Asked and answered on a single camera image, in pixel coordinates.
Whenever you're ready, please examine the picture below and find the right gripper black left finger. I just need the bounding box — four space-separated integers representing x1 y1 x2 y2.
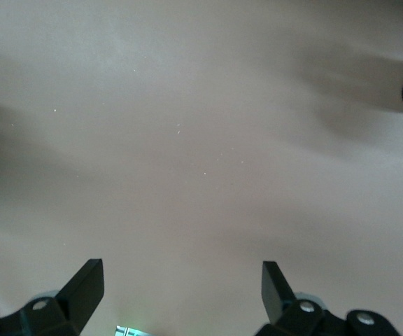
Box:
0 258 105 336

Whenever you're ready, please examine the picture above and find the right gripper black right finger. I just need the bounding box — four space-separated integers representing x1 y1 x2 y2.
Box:
257 260 403 336

